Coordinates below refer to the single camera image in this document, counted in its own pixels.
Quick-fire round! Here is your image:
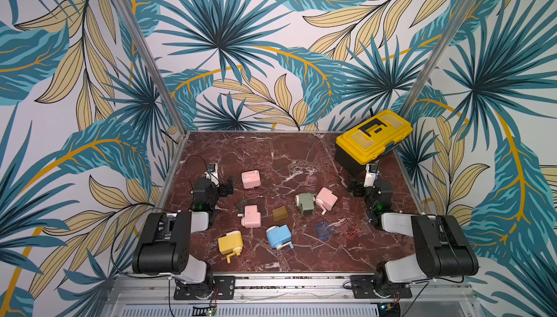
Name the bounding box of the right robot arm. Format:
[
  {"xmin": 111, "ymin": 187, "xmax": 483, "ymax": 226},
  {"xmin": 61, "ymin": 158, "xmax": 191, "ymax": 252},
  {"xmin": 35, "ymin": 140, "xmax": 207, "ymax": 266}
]
[{"xmin": 348, "ymin": 179, "xmax": 480, "ymax": 289}]

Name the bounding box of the pink sharpener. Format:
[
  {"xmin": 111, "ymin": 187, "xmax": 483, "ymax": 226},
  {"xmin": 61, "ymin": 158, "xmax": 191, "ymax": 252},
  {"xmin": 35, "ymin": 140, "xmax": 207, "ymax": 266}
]
[
  {"xmin": 315, "ymin": 187, "xmax": 338, "ymax": 215},
  {"xmin": 237, "ymin": 205, "xmax": 261, "ymax": 229},
  {"xmin": 241, "ymin": 170, "xmax": 261, "ymax": 189}
]

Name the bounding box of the yellow pencil sharpener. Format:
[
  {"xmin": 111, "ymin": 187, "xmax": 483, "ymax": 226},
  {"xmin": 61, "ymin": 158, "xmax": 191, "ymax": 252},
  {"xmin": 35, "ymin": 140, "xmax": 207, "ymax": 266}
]
[{"xmin": 218, "ymin": 230, "xmax": 244, "ymax": 264}]

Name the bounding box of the pink sharpener right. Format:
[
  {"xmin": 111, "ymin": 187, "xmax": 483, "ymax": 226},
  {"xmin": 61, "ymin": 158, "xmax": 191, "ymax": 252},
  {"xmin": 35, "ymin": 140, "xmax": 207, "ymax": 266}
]
[{"xmin": 315, "ymin": 187, "xmax": 338, "ymax": 215}]

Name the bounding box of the yellow black toolbox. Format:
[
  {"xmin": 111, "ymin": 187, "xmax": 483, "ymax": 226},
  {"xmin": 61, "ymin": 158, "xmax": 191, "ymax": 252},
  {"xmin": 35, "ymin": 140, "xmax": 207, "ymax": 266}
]
[{"xmin": 334, "ymin": 110, "xmax": 413, "ymax": 176}]

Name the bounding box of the red transparent tray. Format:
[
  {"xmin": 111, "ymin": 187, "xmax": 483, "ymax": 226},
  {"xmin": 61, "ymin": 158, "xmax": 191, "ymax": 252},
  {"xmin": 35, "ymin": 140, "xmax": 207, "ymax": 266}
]
[{"xmin": 340, "ymin": 219, "xmax": 361, "ymax": 238}]

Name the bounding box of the blue pencil sharpener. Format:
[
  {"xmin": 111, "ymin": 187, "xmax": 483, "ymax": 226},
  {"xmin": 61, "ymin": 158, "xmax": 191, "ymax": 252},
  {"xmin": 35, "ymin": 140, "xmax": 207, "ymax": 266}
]
[{"xmin": 266, "ymin": 225, "xmax": 294, "ymax": 250}]

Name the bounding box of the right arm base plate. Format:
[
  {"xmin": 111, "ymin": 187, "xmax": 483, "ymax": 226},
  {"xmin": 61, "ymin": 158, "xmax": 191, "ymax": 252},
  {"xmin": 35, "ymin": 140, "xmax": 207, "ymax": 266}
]
[{"xmin": 349, "ymin": 275, "xmax": 413, "ymax": 300}]

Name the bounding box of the pink sharpener front left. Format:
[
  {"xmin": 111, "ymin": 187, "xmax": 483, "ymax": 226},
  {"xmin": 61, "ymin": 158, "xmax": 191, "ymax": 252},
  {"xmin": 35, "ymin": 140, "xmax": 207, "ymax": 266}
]
[{"xmin": 237, "ymin": 205, "xmax": 261, "ymax": 229}]

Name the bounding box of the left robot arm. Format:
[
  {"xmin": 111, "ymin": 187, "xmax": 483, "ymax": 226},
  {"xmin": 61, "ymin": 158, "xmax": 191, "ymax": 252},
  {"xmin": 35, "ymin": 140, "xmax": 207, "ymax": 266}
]
[{"xmin": 132, "ymin": 177, "xmax": 234, "ymax": 286}]

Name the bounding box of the pink sharpener back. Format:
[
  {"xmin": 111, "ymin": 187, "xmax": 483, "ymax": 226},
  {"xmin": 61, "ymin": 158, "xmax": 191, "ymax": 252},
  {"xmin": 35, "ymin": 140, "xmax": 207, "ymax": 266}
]
[{"xmin": 241, "ymin": 170, "xmax": 261, "ymax": 189}]

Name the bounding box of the clear tray right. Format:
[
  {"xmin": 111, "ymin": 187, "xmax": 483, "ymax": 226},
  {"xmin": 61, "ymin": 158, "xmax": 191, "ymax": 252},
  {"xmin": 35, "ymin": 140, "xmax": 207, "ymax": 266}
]
[{"xmin": 339, "ymin": 197, "xmax": 352, "ymax": 211}]

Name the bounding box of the dark transparent tray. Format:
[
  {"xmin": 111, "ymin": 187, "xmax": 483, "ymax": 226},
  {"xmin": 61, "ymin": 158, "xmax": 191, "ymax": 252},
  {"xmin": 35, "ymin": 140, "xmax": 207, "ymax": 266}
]
[{"xmin": 235, "ymin": 198, "xmax": 249, "ymax": 213}]

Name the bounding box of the green pencil sharpener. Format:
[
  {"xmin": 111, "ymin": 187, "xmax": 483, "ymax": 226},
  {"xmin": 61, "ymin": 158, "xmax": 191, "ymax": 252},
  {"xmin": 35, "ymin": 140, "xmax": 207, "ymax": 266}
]
[{"xmin": 295, "ymin": 193, "xmax": 316, "ymax": 215}]

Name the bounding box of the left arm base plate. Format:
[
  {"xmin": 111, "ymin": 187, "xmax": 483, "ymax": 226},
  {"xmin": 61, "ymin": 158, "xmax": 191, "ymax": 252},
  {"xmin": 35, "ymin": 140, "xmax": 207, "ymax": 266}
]
[{"xmin": 173, "ymin": 276, "xmax": 236, "ymax": 301}]

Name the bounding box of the yellow transparent tray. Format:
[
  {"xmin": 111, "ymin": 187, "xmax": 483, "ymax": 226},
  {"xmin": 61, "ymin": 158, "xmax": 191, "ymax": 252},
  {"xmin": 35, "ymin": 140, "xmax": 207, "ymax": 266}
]
[{"xmin": 272, "ymin": 206, "xmax": 288, "ymax": 222}]

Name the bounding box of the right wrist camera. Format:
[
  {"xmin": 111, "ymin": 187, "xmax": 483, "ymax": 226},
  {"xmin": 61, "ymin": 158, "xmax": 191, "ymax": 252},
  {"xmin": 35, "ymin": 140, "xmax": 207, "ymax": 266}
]
[{"xmin": 364, "ymin": 163, "xmax": 379, "ymax": 187}]

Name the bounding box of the aluminium front rail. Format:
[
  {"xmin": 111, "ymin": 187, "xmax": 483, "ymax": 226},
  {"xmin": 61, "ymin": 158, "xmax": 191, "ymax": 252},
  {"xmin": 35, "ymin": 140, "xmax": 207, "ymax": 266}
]
[{"xmin": 101, "ymin": 272, "xmax": 484, "ymax": 316}]

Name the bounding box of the clear pink tray back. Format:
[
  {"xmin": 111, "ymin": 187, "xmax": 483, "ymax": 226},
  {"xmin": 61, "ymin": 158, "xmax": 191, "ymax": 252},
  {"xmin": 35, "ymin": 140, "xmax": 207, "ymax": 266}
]
[{"xmin": 304, "ymin": 175, "xmax": 319, "ymax": 189}]

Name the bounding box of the blue transparent tray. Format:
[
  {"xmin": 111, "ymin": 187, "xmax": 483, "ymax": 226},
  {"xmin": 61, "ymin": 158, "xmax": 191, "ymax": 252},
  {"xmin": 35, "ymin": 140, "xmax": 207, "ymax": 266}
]
[{"xmin": 315, "ymin": 221, "xmax": 334, "ymax": 241}]

